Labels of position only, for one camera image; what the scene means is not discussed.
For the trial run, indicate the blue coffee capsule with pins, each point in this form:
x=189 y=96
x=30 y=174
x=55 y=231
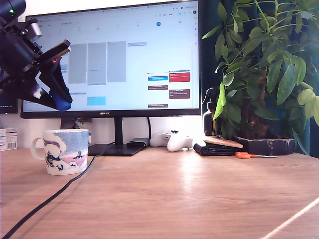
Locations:
x=62 y=104

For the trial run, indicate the dark monitor showing code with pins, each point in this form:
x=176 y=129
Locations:
x=7 y=105

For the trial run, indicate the small white cardboard box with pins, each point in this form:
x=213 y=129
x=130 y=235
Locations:
x=7 y=139

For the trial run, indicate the black Huawei computer monitor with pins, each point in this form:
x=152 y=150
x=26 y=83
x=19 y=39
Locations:
x=124 y=62

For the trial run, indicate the white mug with winter print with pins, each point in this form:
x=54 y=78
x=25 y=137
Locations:
x=67 y=159

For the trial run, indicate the small black flat device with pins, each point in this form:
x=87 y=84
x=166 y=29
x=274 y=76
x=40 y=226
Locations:
x=138 y=142

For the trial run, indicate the white game controller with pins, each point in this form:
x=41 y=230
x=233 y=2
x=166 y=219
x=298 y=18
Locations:
x=178 y=144

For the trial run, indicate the dark spray bottle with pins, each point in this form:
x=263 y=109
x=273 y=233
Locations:
x=208 y=122

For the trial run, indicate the black leather wallet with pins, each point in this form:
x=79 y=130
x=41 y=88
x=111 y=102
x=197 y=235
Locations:
x=214 y=150

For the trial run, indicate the round cork coaster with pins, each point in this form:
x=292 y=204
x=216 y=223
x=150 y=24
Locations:
x=224 y=142

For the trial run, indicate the green leafy houseplant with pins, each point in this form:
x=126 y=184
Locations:
x=269 y=62

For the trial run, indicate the dark rectangular planter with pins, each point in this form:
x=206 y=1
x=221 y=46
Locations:
x=266 y=146

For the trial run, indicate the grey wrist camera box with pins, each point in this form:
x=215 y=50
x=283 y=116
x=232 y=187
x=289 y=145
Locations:
x=35 y=29

